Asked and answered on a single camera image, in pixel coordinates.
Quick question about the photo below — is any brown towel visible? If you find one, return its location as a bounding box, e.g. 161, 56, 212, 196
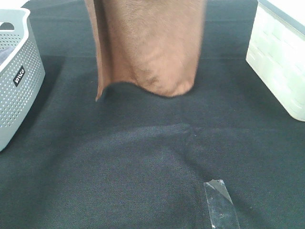
85, 0, 207, 98

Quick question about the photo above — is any black table cloth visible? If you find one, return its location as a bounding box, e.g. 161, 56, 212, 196
0, 0, 305, 229

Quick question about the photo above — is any clear tape strip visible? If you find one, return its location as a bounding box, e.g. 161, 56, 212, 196
204, 179, 240, 229

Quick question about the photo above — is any grey perforated laundry basket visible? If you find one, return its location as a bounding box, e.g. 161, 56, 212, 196
0, 8, 45, 149

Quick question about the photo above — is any white plastic storage bin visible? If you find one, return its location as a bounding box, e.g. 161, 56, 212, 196
246, 0, 305, 122

